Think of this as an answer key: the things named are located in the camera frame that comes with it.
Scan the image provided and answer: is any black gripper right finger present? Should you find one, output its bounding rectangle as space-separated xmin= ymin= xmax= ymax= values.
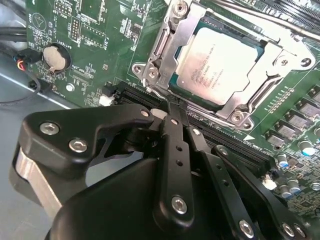
xmin=174 ymin=102 xmax=308 ymax=240

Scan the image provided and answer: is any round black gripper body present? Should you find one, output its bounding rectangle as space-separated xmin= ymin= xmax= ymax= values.
xmin=44 ymin=157 xmax=233 ymax=240

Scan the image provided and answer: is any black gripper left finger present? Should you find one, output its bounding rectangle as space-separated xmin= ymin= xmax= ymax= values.
xmin=21 ymin=99 xmax=196 ymax=228

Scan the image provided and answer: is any metal socket cover frame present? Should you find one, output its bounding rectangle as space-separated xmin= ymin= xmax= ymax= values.
xmin=158 ymin=9 xmax=288 ymax=120

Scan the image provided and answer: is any silver CPU green edge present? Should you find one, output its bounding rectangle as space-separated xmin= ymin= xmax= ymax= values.
xmin=167 ymin=19 xmax=267 ymax=112

